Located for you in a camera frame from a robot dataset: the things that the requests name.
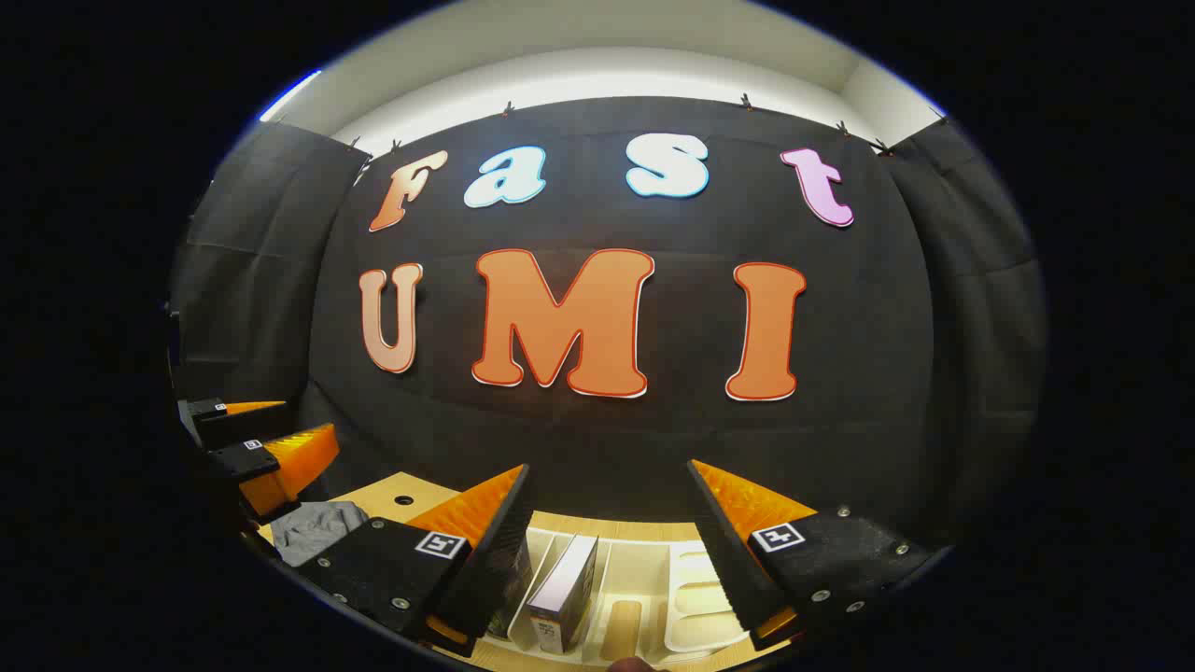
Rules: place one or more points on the white book with blue picture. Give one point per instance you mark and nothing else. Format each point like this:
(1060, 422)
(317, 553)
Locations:
(565, 597)

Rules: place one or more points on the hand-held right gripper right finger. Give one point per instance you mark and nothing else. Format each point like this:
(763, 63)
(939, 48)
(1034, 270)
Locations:
(724, 551)

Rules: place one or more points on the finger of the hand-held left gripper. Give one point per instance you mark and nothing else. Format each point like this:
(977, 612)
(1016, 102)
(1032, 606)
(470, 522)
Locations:
(243, 427)
(280, 462)

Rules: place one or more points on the white bookshelf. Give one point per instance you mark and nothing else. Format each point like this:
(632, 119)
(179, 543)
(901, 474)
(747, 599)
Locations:
(644, 583)

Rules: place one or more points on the grey schoolbag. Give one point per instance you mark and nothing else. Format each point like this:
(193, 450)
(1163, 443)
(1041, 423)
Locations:
(313, 532)

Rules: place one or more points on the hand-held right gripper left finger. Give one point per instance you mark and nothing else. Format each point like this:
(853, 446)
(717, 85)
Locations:
(499, 551)

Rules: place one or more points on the black backdrop cloth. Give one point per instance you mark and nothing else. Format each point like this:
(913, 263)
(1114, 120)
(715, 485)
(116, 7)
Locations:
(607, 448)

